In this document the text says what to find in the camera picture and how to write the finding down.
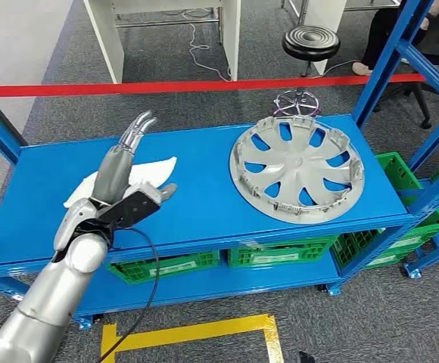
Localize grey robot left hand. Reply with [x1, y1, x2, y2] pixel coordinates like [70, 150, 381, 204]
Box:
[90, 110, 178, 206]

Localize white curved plastic part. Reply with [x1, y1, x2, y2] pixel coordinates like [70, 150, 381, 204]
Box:
[63, 156, 178, 209]

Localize blue metal shelf rack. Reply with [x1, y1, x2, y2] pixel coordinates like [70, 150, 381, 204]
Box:
[0, 0, 439, 332]
[403, 150, 439, 281]

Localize red barrier belt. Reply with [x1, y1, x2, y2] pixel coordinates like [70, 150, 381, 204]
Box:
[0, 71, 439, 98]

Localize silver wheel hubcap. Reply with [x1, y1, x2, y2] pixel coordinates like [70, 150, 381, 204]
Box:
[229, 115, 365, 225]

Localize black round stool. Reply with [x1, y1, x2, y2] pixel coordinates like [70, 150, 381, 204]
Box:
[273, 25, 341, 119]

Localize person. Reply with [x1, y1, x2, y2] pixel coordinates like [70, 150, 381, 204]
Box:
[351, 0, 439, 77]

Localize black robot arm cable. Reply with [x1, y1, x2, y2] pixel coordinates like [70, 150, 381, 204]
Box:
[98, 226, 161, 363]

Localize black stanchion post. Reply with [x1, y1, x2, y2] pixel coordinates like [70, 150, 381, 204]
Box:
[0, 81, 30, 149]

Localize white floor cable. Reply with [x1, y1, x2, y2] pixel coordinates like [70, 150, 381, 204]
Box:
[181, 7, 231, 81]

